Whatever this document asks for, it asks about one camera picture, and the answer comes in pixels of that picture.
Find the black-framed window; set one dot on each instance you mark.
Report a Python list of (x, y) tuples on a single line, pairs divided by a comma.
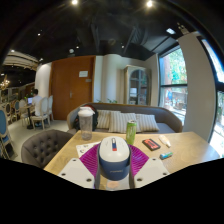
[(173, 80)]

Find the person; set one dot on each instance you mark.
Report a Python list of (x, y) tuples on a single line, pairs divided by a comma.
[(36, 101)]

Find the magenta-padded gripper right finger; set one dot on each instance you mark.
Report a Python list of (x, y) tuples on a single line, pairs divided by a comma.
[(140, 161)]

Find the gold chandelier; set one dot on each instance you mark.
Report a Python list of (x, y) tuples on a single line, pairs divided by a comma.
[(4, 83)]

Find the small teal pack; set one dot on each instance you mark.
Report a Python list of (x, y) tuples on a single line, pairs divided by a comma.
[(166, 155)]

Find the white tube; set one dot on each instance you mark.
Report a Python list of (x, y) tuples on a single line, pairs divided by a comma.
[(164, 140)]

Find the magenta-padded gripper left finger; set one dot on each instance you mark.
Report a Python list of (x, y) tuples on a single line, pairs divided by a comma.
[(88, 161)]

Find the green drink can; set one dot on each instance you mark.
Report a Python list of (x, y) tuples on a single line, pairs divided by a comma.
[(131, 133)]

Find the white door sign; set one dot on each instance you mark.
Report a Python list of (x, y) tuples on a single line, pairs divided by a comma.
[(83, 73)]

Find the black and red flat box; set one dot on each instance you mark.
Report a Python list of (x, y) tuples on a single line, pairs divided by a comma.
[(151, 144)]

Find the blue upholstered chair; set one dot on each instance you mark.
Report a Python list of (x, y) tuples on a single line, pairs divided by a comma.
[(3, 123)]

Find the grey tufted armchair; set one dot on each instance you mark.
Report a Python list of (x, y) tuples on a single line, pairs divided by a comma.
[(41, 148)]

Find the white dining chair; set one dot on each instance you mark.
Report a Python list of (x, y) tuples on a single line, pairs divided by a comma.
[(44, 110)]

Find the white and blue computer mouse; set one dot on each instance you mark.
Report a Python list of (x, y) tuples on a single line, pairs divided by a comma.
[(114, 156)]

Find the laptop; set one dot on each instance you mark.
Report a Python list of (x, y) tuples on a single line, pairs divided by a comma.
[(30, 100)]

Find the tall side window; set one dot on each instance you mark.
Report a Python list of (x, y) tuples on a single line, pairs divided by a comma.
[(218, 110)]

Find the grey curved sofa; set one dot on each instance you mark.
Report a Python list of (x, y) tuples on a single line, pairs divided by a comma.
[(166, 118)]

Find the glass-front cabinet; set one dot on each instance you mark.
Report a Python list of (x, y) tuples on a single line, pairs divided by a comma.
[(137, 86)]

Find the brown wooden door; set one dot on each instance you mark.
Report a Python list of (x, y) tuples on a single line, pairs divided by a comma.
[(66, 90)]

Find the white sticker sheet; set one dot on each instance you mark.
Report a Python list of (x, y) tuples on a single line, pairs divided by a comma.
[(86, 149)]

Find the striped cushion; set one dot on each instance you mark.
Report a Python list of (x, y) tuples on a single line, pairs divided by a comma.
[(147, 122), (103, 119), (118, 122)]

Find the clear shaker bottle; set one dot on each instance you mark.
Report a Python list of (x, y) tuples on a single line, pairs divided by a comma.
[(86, 126)]

